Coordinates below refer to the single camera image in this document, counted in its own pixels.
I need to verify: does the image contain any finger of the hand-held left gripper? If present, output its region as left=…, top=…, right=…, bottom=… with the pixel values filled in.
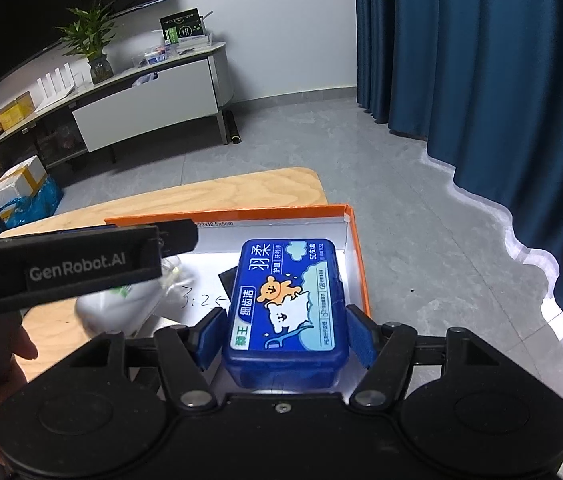
left=156, top=219, right=201, bottom=261

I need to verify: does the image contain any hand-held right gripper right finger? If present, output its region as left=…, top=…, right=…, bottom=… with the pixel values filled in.
left=345, top=304, right=505, bottom=411

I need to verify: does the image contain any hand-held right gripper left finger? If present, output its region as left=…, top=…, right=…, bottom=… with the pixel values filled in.
left=66, top=306, right=228, bottom=409

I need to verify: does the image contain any white plug-in heater with bottle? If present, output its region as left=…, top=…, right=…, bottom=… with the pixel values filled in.
left=75, top=252, right=198, bottom=339

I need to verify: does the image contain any blue floss pick box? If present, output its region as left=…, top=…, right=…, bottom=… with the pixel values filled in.
left=221, top=237, right=351, bottom=390

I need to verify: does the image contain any orange cardboard box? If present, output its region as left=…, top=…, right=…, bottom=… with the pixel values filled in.
left=104, top=203, right=373, bottom=396

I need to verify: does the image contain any blue plastic bag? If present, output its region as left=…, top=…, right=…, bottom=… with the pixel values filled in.
left=0, top=177, right=65, bottom=234

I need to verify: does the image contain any white cardboard parcel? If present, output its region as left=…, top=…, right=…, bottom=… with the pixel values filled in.
left=0, top=154, right=49, bottom=206

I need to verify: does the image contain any black rolled tube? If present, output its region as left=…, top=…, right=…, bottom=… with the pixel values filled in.
left=225, top=109, right=243, bottom=144

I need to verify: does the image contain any white and black TV stand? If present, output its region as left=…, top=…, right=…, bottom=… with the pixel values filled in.
left=0, top=39, right=235, bottom=171

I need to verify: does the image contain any yellow box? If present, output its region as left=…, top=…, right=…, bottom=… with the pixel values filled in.
left=0, top=92, right=35, bottom=131

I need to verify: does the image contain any white router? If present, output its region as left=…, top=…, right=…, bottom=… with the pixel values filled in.
left=36, top=62, right=80, bottom=109

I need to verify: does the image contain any clear plastic organizer case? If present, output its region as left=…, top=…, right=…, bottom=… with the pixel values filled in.
left=138, top=45, right=173, bottom=69

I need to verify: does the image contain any potted bamboo plant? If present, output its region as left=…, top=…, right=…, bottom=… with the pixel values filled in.
left=56, top=0, right=120, bottom=86

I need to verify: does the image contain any black and green box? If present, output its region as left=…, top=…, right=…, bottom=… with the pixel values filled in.
left=158, top=7, right=205, bottom=46

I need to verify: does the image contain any black curved television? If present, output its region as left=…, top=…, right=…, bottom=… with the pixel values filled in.
left=0, top=0, right=173, bottom=107

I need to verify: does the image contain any blue curtain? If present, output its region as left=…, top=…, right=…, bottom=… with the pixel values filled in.
left=352, top=0, right=563, bottom=337

